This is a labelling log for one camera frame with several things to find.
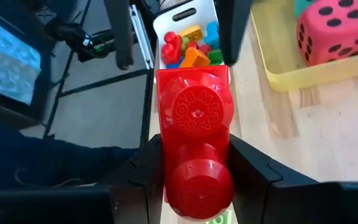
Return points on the light blue textured sheet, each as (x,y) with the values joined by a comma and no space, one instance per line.
(8,59)

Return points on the silver aluminium rail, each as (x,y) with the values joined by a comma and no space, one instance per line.
(141,37)

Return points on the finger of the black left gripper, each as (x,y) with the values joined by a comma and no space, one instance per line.
(120,31)
(233,31)

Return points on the black device with green light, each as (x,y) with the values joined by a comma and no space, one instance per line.
(73,37)

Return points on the teal toy brick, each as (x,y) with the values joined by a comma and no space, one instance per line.
(211,34)

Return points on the red foam die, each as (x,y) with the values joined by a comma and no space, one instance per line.
(337,31)

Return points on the dark blue fabric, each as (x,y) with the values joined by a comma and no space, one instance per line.
(57,161)

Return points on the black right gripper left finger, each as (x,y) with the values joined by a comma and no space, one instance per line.
(141,186)

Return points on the small light green toy brick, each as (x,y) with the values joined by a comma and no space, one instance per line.
(185,43)
(221,217)

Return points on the yellow translucent plastic tray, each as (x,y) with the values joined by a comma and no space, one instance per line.
(291,77)

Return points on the red two-stud toy brick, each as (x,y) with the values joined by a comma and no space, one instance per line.
(197,124)
(171,49)
(204,49)

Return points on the white plastic bin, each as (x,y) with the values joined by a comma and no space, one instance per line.
(166,21)

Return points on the yellow-orange toy brick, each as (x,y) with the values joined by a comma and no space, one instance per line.
(191,32)

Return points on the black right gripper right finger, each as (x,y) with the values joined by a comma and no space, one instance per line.
(259,193)

